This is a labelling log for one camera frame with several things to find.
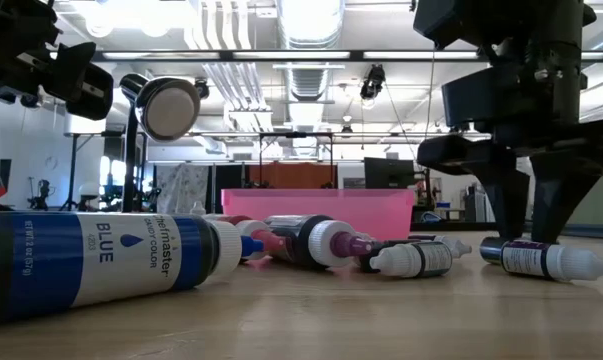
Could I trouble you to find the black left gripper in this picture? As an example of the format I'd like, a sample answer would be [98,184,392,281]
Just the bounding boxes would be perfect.
[39,42,115,121]

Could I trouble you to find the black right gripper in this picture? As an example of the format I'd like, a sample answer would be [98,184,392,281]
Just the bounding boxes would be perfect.
[416,64,603,245]

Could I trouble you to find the small purple label dropper bottle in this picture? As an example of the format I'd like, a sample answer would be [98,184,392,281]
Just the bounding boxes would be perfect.
[479,237,603,282]

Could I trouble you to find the large purple food coloring bottle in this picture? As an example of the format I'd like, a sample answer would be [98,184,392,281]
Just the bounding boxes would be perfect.
[263,214,377,271]

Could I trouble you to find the large red food coloring bottle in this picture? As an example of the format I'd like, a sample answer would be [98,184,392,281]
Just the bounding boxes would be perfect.
[200,213,288,262]

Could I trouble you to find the large blue food coloring bottle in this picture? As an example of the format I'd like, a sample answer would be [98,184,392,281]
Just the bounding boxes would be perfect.
[0,209,266,326]

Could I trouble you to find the black desk lamp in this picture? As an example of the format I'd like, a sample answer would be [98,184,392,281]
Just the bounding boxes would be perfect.
[119,73,202,214]

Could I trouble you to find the black tripod stand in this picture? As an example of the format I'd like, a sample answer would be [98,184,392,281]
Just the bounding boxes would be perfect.
[60,133,82,211]

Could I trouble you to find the white globe lamp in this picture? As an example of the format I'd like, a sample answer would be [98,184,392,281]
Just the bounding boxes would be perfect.
[78,182,101,211]

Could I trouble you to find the small teal label dropper bottle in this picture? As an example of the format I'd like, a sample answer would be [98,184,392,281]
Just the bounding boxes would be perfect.
[368,240,455,279]

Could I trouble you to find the black computer monitor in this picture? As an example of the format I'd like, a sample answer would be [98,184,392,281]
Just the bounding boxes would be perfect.
[364,157,416,190]

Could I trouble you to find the patterned white curtain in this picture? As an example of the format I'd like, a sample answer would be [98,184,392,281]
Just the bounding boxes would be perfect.
[155,164,210,215]

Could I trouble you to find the pink plastic bin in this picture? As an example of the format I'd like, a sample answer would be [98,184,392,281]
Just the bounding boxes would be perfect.
[220,188,416,241]

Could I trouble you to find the orange partition panel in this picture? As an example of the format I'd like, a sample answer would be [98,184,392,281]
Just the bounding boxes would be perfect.
[247,162,339,190]

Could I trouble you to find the black table frame rails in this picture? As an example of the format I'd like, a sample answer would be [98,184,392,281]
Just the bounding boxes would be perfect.
[563,222,603,240]

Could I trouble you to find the black overhead camera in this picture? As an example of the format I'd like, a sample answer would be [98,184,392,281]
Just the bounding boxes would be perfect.
[359,63,387,101]

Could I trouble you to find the black overhead frame bar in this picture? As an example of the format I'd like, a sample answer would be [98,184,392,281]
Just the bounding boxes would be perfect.
[50,48,603,63]

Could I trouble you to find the black metal frame stand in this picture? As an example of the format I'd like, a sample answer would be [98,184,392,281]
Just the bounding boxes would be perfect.
[258,131,335,190]

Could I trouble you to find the silver ceiling air duct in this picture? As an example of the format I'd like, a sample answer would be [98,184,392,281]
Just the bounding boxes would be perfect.
[275,0,347,161]

